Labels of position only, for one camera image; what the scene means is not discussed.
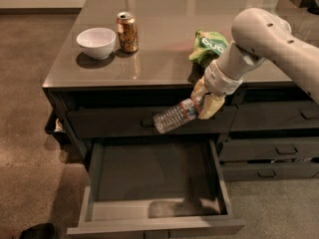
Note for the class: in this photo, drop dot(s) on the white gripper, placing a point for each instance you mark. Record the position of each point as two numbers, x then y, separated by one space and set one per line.
219 80

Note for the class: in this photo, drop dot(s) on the clear plastic water bottle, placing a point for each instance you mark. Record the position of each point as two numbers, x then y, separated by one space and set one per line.
178 115

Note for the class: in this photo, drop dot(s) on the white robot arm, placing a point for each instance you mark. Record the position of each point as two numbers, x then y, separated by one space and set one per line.
257 36

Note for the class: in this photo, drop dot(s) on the grey top right drawer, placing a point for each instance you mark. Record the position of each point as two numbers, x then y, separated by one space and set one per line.
276 115

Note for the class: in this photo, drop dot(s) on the grey bottom right drawer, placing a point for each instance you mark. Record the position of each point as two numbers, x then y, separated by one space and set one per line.
270 171

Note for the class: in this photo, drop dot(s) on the grey cabinet with counter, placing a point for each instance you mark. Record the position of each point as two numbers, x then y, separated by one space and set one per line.
160 73

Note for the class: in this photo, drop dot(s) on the grey middle right drawer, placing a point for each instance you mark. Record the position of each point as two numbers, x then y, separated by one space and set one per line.
269 148

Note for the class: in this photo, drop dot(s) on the open grey middle drawer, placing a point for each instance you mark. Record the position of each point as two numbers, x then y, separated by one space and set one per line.
167 189

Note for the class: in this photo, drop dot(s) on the grey top left drawer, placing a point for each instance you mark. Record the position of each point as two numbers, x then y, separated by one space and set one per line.
116 122

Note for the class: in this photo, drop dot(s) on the green chip bag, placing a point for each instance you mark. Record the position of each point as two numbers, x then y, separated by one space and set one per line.
208 46

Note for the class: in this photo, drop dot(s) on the gold soda can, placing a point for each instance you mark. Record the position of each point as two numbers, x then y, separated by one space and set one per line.
127 32

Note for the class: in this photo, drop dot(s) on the white ceramic bowl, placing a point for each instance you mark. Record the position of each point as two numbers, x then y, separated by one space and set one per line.
97 43

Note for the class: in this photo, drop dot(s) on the black bin beside cabinet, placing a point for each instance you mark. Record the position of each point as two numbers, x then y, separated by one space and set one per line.
54 128

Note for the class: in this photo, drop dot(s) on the dark object on floor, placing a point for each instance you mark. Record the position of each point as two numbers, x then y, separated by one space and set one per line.
40 231

